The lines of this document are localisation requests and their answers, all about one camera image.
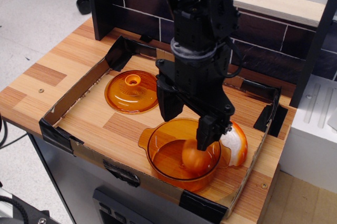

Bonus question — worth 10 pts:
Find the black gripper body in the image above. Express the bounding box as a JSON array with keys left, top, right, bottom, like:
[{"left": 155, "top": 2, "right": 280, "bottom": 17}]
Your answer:
[{"left": 156, "top": 50, "right": 235, "bottom": 120}]

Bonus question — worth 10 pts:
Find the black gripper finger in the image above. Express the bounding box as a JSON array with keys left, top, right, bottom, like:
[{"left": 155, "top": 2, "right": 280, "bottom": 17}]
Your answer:
[
  {"left": 196, "top": 115, "right": 232, "bottom": 151},
  {"left": 157, "top": 81, "right": 184, "bottom": 122}
]

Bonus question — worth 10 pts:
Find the orange plastic carrot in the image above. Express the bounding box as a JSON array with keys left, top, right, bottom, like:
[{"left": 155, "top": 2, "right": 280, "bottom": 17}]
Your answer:
[{"left": 182, "top": 139, "right": 211, "bottom": 173}]

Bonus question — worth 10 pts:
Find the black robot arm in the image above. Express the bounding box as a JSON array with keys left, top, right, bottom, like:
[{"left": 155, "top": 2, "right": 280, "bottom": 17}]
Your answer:
[{"left": 156, "top": 0, "right": 241, "bottom": 151}]

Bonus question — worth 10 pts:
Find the orange transparent pot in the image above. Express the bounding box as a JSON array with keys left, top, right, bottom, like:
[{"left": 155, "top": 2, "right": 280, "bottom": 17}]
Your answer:
[{"left": 138, "top": 118, "right": 231, "bottom": 192}]

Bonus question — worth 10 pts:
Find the orange transparent pot lid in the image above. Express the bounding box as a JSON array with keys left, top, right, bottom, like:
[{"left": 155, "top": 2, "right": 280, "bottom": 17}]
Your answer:
[{"left": 104, "top": 70, "right": 158, "bottom": 114}]

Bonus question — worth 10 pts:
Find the cardboard fence with black tape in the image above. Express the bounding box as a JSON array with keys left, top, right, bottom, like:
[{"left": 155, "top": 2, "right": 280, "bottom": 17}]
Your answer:
[{"left": 36, "top": 34, "right": 295, "bottom": 223}]

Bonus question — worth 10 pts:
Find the orange slice toy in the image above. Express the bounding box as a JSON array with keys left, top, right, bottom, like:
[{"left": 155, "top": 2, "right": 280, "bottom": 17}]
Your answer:
[{"left": 220, "top": 122, "right": 248, "bottom": 167}]

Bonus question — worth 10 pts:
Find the black chair caster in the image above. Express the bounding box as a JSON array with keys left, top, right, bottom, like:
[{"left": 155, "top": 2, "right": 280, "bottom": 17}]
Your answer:
[{"left": 76, "top": 0, "right": 91, "bottom": 15}]

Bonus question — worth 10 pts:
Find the black cable loop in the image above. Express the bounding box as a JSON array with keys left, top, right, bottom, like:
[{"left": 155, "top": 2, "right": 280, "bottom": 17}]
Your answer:
[{"left": 222, "top": 40, "right": 243, "bottom": 78}]

